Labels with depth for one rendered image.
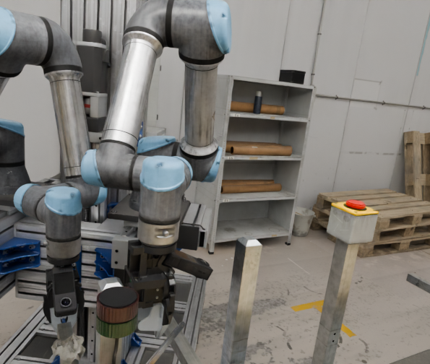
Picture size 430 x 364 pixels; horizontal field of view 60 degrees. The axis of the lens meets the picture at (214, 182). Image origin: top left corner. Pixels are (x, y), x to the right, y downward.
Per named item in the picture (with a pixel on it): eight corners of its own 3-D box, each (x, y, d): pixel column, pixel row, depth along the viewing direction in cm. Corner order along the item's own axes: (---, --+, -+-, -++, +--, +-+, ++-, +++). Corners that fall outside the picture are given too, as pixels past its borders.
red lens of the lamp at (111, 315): (92, 302, 56) (93, 289, 55) (132, 296, 59) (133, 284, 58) (100, 326, 51) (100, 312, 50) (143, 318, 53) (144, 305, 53)
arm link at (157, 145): (141, 170, 126) (143, 131, 122) (180, 175, 125) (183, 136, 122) (130, 178, 114) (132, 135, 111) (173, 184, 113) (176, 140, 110)
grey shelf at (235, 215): (190, 235, 368) (206, 74, 330) (265, 228, 409) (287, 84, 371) (209, 254, 330) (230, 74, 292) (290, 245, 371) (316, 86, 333)
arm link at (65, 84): (61, 32, 103) (89, 204, 108) (23, 24, 94) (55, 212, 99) (87, 19, 97) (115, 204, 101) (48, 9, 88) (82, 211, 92)
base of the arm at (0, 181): (-2, 180, 131) (-3, 152, 129) (40, 185, 131) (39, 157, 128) (-33, 191, 117) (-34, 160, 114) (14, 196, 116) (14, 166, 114)
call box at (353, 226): (324, 235, 83) (331, 202, 81) (347, 232, 86) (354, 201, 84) (348, 248, 77) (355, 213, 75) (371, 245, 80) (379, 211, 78)
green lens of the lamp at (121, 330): (92, 317, 56) (92, 304, 56) (131, 310, 59) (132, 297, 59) (100, 341, 51) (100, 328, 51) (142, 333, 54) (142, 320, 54)
